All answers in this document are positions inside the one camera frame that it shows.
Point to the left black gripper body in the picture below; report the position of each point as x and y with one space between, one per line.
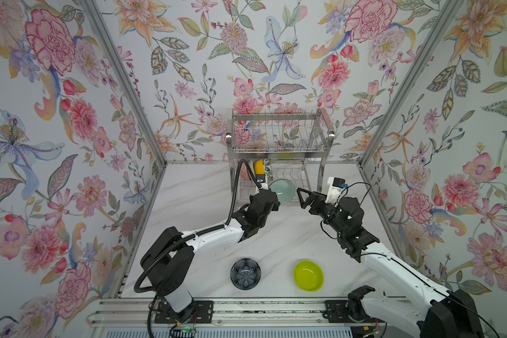
273 207

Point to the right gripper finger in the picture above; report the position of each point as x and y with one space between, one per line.
312 203
310 196

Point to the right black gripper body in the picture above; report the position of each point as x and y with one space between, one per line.
330 215

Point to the pale celadon bowl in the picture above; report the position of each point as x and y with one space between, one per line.
284 189

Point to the yellow bowl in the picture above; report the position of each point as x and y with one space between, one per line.
259 168

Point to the green leaf pattern bowl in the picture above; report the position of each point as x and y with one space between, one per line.
268 170

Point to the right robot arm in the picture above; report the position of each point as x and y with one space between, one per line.
432 310

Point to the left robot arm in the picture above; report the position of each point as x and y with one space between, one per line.
167 262

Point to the steel two-tier dish rack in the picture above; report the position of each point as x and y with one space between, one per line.
298 146

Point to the dark blue flower bowl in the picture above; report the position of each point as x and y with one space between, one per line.
245 274

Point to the lime green bowl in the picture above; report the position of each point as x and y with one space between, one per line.
308 276

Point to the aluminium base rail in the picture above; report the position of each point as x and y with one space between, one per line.
226 312

